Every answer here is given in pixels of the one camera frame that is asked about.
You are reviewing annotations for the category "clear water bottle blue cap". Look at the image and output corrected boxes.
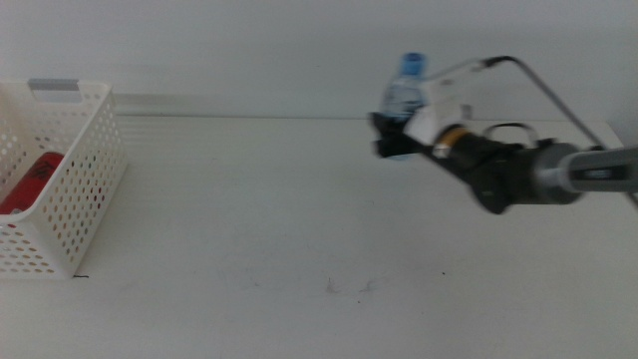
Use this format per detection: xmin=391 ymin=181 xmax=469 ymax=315
xmin=381 ymin=52 xmax=430 ymax=162

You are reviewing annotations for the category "red drink can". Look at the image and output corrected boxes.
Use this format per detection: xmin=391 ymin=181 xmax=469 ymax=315
xmin=0 ymin=152 xmax=67 ymax=216

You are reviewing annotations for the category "white perforated plastic basket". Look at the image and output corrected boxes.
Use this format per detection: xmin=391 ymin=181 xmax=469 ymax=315
xmin=0 ymin=78 xmax=129 ymax=279

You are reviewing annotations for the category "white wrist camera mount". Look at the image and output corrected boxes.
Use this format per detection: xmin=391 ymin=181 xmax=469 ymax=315
xmin=404 ymin=74 xmax=475 ymax=147

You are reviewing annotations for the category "thin black cable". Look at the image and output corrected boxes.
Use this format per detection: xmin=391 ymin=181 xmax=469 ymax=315
xmin=481 ymin=122 xmax=540 ymax=150

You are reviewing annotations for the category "white wall trunking strip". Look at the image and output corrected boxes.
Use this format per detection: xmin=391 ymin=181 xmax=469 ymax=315
xmin=113 ymin=92 xmax=370 ymax=119

